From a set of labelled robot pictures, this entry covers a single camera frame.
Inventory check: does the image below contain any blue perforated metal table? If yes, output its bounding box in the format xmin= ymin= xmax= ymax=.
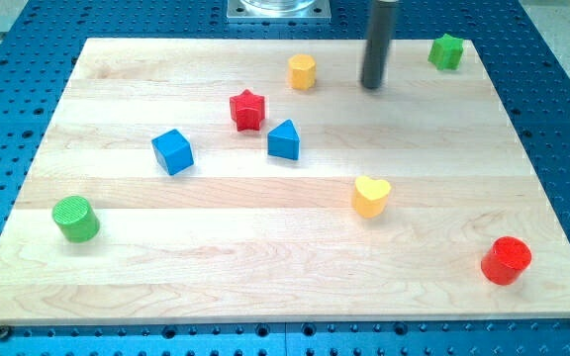
xmin=0 ymin=1 xmax=570 ymax=355

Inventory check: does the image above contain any blue cube block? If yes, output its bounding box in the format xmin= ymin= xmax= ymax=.
xmin=151 ymin=129 xmax=194 ymax=175

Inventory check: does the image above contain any red star block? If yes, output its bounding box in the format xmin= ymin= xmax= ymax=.
xmin=229 ymin=89 xmax=265 ymax=132

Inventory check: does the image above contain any light wooden board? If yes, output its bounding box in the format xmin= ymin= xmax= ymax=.
xmin=0 ymin=38 xmax=570 ymax=326

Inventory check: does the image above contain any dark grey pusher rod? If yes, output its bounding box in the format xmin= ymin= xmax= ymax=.
xmin=360 ymin=0 xmax=401 ymax=90

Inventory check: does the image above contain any red cylinder block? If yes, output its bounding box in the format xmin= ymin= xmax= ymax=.
xmin=481 ymin=236 xmax=532 ymax=286

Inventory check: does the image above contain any yellow hexagon block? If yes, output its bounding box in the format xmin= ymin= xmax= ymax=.
xmin=288 ymin=54 xmax=316 ymax=90

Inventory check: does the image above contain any green star block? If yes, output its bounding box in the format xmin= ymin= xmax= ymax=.
xmin=427 ymin=34 xmax=464 ymax=70

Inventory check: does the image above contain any blue triangle block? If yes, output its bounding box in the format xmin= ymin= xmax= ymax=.
xmin=267 ymin=120 xmax=300 ymax=160

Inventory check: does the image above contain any green cylinder block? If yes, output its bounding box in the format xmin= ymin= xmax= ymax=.
xmin=51 ymin=196 xmax=100 ymax=243

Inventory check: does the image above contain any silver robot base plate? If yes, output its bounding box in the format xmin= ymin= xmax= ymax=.
xmin=226 ymin=0 xmax=332 ymax=23

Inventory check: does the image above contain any yellow heart block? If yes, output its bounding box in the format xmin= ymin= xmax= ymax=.
xmin=352 ymin=176 xmax=392 ymax=219

